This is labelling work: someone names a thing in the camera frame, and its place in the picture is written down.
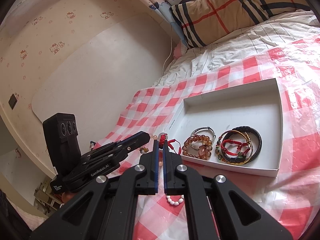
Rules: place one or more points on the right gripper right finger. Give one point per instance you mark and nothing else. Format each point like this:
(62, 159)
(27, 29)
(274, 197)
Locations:
(215, 207)

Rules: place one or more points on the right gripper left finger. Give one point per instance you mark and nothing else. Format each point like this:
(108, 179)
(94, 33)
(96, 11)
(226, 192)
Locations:
(105, 208)

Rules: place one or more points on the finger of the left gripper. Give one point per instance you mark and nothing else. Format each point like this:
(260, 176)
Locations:
(134, 142)

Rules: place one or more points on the left hand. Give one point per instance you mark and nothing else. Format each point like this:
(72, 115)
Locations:
(67, 196)

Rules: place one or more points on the silver bangle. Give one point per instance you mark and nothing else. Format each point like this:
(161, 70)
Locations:
(202, 136)

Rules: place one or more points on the white headboard panel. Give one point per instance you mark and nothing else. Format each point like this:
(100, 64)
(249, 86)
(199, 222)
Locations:
(99, 80)

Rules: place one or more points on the white cardboard box tray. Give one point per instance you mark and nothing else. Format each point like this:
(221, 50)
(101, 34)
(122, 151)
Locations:
(256, 105)

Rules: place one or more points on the white striped bed sheet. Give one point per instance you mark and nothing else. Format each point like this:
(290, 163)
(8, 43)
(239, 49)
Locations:
(239, 44)

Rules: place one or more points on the beige plaid pillow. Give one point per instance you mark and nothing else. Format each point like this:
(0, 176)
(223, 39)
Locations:
(205, 21)

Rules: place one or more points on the black camera module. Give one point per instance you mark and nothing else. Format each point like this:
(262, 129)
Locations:
(60, 134)

